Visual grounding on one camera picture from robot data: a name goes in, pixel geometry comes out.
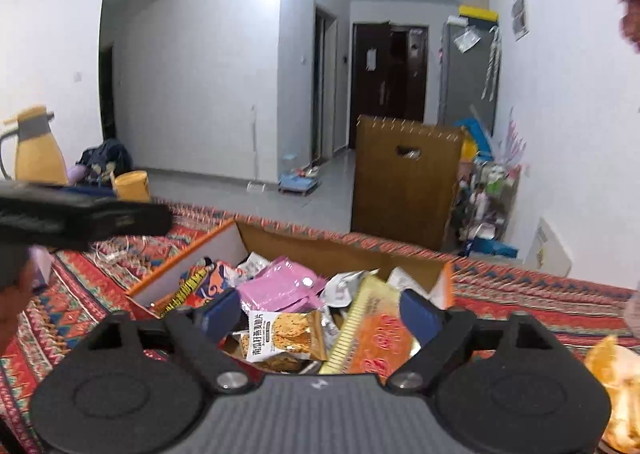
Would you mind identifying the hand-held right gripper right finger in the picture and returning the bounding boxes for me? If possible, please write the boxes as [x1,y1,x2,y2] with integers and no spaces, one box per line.
[387,290,561,395]

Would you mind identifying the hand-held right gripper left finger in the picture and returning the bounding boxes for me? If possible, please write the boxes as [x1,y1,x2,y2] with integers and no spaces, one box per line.
[80,288,251,395]

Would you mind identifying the long yellow snack packet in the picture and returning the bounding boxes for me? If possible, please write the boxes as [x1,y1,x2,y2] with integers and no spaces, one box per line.
[320,274,423,377]

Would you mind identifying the pink snack packet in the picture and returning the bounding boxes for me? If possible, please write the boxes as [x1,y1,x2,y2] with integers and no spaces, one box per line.
[235,255,328,315]

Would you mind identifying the beige cracker packet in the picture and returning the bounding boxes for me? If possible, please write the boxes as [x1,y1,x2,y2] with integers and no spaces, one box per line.
[246,310,328,364]

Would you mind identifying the orange cardboard box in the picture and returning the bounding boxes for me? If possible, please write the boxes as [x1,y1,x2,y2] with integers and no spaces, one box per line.
[125,219,456,366]

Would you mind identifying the person's left hand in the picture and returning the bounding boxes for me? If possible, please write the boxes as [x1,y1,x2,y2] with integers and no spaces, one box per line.
[0,284,35,350]

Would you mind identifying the orange dark snack packet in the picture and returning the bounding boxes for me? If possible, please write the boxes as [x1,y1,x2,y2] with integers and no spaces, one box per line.
[197,259,236,300]

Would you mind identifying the yellow black snack packet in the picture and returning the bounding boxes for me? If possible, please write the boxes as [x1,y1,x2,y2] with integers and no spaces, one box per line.
[152,266,211,317]

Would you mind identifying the purple tissue pack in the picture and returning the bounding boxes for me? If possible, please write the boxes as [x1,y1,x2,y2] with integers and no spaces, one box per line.
[27,244,55,290]

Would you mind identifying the yellow cup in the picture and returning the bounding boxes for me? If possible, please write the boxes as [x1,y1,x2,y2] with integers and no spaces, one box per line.
[112,171,152,204]

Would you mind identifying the dark backpack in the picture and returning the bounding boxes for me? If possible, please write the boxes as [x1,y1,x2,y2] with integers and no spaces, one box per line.
[75,139,135,185]

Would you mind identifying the silver snack packet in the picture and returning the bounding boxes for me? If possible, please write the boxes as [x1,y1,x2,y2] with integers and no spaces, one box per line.
[320,270,378,307]

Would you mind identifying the yellow thermos jug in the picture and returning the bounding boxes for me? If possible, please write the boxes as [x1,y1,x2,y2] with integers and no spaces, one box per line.
[0,106,71,187]

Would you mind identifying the patterned red tablecloth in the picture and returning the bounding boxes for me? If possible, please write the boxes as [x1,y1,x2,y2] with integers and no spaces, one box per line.
[0,201,640,454]

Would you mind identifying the brown cardboard box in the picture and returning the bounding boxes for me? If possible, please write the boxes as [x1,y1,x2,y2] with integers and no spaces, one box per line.
[350,115,467,251]

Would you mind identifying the metal storage rack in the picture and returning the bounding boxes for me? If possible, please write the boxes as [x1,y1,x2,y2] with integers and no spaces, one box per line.
[457,159,521,255]

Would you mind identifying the white leaning board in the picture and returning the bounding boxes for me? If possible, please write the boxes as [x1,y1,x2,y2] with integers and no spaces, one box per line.
[522,216,573,277]

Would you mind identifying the blue floor scale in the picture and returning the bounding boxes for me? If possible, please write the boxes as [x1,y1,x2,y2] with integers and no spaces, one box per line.
[277,169,321,196]

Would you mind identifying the blue plastic board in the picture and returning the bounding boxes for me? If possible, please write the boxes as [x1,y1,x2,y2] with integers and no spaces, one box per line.
[455,106,495,155]

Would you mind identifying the pink textured vase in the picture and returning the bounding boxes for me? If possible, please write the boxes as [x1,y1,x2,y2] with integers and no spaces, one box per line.
[622,284,640,342]

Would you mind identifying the grey refrigerator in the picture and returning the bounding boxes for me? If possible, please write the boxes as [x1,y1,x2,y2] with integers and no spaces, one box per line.
[437,16,501,135]

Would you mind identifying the dark entrance door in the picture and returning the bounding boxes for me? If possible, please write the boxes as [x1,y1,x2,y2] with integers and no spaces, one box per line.
[348,21,430,150]

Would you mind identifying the grey interior door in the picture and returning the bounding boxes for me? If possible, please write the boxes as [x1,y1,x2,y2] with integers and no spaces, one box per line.
[315,6,338,165]

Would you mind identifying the white folded umbrella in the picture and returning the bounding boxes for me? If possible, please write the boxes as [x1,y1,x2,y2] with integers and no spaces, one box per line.
[481,25,501,100]

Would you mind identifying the clear plastic bag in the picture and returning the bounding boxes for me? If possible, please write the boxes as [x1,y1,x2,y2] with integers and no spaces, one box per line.
[452,28,482,54]

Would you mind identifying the yellow box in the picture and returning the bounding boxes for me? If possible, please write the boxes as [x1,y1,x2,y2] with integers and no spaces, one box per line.
[459,5,500,21]

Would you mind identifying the white cable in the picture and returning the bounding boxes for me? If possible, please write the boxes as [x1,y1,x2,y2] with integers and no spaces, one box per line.
[90,234,151,267]

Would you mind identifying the white wall panel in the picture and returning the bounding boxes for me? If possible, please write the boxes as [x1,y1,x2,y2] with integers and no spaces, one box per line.
[511,0,529,41]

